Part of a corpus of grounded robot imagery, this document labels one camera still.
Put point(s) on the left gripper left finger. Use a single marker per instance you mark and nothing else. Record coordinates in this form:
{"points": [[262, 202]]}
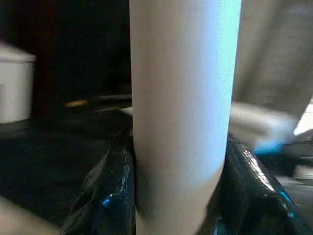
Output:
{"points": [[110, 195]]}

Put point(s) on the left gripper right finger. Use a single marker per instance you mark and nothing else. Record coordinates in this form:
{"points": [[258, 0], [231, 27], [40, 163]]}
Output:
{"points": [[249, 200]]}

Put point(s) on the white plastic table leg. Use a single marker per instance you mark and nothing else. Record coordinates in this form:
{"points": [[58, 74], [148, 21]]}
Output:
{"points": [[181, 98]]}

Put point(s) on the black table mat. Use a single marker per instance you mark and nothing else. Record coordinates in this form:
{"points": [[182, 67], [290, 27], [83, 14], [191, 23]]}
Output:
{"points": [[49, 159]]}

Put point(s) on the grey pleated curtain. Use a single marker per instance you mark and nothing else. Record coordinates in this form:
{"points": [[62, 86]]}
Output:
{"points": [[269, 49]]}

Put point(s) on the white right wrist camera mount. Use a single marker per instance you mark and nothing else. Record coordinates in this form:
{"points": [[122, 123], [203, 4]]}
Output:
{"points": [[256, 117]]}

